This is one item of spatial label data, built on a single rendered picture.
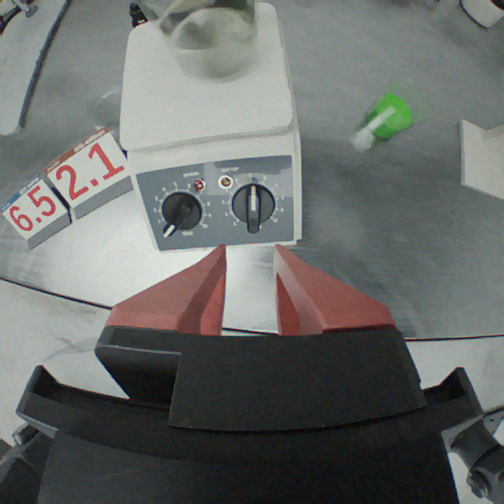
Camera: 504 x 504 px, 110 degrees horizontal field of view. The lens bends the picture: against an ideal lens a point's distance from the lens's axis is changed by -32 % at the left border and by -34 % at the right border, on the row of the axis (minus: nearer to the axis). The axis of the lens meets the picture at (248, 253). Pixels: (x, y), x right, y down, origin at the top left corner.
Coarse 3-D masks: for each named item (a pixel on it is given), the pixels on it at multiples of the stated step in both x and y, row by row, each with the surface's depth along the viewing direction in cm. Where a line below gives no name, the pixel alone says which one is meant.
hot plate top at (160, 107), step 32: (128, 64) 15; (160, 64) 15; (256, 64) 14; (128, 96) 15; (160, 96) 15; (192, 96) 15; (224, 96) 15; (256, 96) 15; (288, 96) 15; (128, 128) 15; (160, 128) 15; (192, 128) 15; (224, 128) 15; (256, 128) 15
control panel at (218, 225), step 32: (224, 160) 17; (256, 160) 17; (288, 160) 17; (160, 192) 19; (192, 192) 19; (224, 192) 19; (288, 192) 19; (160, 224) 21; (224, 224) 21; (288, 224) 20
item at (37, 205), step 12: (36, 192) 22; (48, 192) 23; (12, 204) 22; (24, 204) 23; (36, 204) 23; (48, 204) 24; (12, 216) 23; (24, 216) 24; (36, 216) 24; (48, 216) 25; (24, 228) 25
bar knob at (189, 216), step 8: (168, 200) 19; (176, 200) 19; (184, 200) 19; (192, 200) 19; (168, 208) 19; (176, 208) 19; (184, 208) 18; (192, 208) 18; (200, 208) 19; (168, 216) 20; (176, 216) 18; (184, 216) 18; (192, 216) 20; (200, 216) 20; (168, 224) 19; (176, 224) 19; (184, 224) 20; (192, 224) 20; (168, 232) 19
